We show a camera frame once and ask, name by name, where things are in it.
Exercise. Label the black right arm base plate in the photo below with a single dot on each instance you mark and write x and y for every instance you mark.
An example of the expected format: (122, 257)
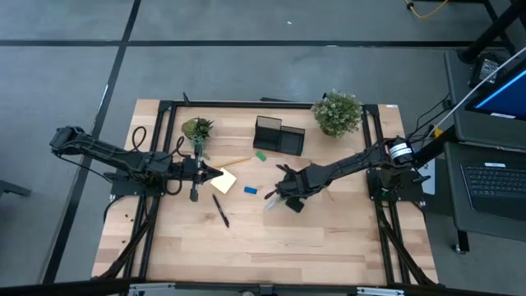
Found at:
(374, 194)

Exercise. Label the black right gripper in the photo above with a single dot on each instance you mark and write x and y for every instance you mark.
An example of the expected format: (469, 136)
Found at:
(298, 183)

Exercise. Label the dark chair base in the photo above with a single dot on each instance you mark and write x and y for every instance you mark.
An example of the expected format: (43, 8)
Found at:
(12, 188)

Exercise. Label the computer monitor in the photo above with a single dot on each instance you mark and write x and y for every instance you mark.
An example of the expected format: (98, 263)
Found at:
(509, 98)

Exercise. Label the black mesh desk organizer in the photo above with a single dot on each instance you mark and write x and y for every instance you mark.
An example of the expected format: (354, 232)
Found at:
(292, 141)

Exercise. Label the black metal table frame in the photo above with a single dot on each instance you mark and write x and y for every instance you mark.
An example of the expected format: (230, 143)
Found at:
(246, 104)

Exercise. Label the black camera rig rail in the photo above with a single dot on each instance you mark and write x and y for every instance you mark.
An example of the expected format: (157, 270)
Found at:
(61, 288)

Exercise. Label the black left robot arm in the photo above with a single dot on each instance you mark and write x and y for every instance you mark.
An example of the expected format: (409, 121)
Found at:
(102, 150)

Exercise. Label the small green succulent plant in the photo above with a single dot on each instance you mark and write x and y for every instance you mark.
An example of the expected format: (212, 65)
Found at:
(196, 128)

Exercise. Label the blue eraser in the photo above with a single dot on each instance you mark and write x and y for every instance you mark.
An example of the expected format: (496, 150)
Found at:
(250, 190)

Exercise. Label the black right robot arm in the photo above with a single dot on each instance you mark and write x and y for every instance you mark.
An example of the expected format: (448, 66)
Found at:
(353, 162)

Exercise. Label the dark grey equipment cart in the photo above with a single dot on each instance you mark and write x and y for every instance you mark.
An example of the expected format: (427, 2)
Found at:
(456, 230)

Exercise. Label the black stand pole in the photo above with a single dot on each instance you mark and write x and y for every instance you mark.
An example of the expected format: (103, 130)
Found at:
(493, 29)

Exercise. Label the black laptop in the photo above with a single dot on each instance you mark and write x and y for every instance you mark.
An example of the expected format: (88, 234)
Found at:
(493, 185)

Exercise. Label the black pen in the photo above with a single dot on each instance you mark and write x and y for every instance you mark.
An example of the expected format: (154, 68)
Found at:
(220, 210)

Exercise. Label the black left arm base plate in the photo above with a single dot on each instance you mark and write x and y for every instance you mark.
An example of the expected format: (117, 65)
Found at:
(123, 188)

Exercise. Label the green eraser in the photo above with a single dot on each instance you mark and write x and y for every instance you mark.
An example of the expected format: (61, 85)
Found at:
(261, 156)

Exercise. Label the bushy potted plant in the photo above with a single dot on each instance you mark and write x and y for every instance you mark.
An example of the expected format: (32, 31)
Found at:
(337, 113)

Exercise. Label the black power device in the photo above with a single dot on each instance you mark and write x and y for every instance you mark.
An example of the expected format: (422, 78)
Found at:
(487, 66)

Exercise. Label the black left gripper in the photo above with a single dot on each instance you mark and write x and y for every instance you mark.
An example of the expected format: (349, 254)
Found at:
(196, 170)

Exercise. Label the yellow sticky note pad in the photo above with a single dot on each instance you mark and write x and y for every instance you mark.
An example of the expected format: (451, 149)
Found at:
(226, 183)

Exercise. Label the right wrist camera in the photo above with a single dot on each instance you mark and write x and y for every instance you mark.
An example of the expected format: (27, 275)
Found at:
(295, 204)

